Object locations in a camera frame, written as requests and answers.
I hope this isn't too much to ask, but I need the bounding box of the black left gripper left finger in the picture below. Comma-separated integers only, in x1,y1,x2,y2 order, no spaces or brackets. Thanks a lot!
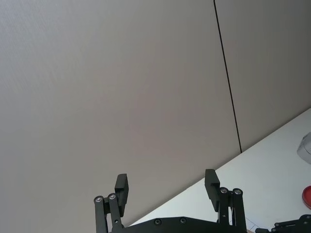
94,173,129,233

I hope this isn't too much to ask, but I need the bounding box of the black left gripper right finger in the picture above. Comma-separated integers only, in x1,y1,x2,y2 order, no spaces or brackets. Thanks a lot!
205,169,246,231

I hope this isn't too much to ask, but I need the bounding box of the red round object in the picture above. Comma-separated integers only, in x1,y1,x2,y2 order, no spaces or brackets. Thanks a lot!
302,185,311,208

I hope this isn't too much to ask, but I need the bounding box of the white rounded object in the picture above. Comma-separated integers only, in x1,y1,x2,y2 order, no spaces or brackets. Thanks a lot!
296,132,311,166

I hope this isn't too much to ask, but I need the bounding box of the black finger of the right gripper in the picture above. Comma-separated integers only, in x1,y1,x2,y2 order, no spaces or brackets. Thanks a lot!
270,214,311,233

